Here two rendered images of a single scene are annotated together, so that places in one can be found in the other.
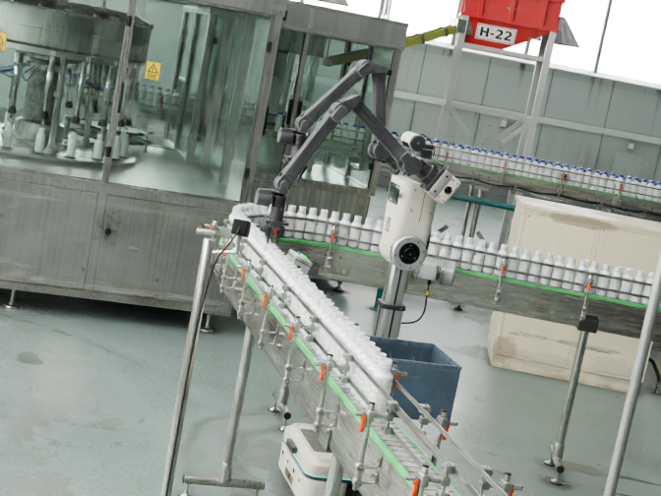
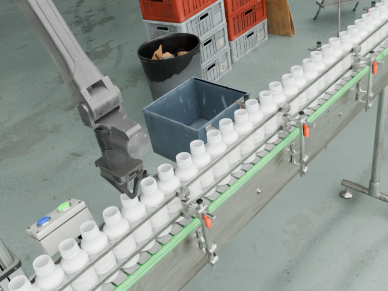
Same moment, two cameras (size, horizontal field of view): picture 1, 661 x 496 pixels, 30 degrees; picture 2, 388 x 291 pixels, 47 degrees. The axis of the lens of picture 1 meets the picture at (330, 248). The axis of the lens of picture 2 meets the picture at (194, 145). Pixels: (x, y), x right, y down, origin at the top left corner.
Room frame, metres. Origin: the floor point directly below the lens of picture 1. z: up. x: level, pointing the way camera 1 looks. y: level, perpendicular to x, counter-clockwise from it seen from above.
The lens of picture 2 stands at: (5.21, 1.04, 1.83)
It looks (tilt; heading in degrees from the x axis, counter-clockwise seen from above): 35 degrees down; 245
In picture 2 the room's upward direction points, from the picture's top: 11 degrees counter-clockwise
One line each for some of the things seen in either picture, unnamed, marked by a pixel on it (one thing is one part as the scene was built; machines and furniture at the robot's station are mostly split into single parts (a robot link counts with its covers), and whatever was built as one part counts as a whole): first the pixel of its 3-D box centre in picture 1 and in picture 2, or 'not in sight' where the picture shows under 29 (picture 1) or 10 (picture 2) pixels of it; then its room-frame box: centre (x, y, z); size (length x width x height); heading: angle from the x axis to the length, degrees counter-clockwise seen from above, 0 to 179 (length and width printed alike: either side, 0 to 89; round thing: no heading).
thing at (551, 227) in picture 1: (576, 292); not in sight; (8.87, -1.83, 0.59); 1.10 x 0.62 x 1.18; 88
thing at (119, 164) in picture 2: (276, 216); (116, 155); (5.03, 0.24, 1.28); 0.10 x 0.07 x 0.07; 106
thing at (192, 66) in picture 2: not in sight; (176, 85); (4.01, -1.66, 0.32); 0.45 x 0.45 x 0.64
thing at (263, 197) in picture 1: (270, 192); (117, 123); (5.02, 0.28, 1.38); 0.12 x 0.09 x 0.12; 107
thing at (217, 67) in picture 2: not in sight; (194, 68); (3.58, -2.19, 0.11); 0.61 x 0.41 x 0.22; 22
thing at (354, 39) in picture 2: (329, 331); (351, 48); (4.00, -0.05, 1.08); 0.06 x 0.06 x 0.17
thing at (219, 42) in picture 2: not in sight; (190, 45); (3.58, -2.20, 0.33); 0.61 x 0.41 x 0.22; 22
